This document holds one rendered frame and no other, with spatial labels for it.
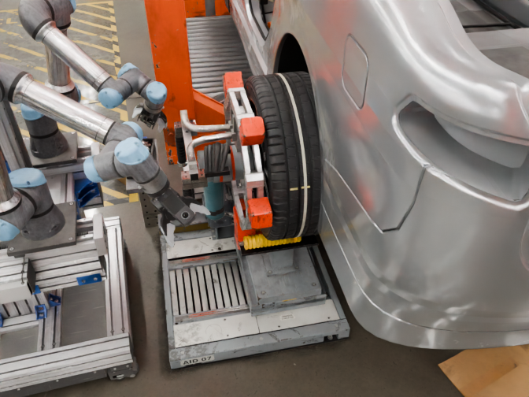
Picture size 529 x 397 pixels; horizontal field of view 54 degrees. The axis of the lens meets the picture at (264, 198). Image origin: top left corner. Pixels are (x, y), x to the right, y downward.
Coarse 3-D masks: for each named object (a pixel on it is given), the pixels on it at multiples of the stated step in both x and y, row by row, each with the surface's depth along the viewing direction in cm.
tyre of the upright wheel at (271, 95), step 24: (288, 72) 199; (264, 96) 182; (288, 96) 182; (312, 96) 183; (264, 120) 177; (288, 120) 177; (312, 120) 178; (264, 144) 181; (288, 144) 176; (312, 144) 177; (288, 168) 176; (312, 168) 178; (288, 192) 180; (312, 192) 182; (288, 216) 186; (312, 216) 188
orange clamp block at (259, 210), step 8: (248, 200) 183; (256, 200) 183; (264, 200) 183; (248, 208) 183; (256, 208) 180; (264, 208) 180; (256, 216) 177; (264, 216) 178; (256, 224) 180; (264, 224) 181
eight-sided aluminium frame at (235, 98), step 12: (228, 96) 196; (240, 96) 196; (228, 108) 210; (228, 120) 219; (228, 144) 227; (240, 144) 182; (240, 180) 232; (252, 180) 179; (240, 192) 228; (240, 204) 222; (240, 216) 216
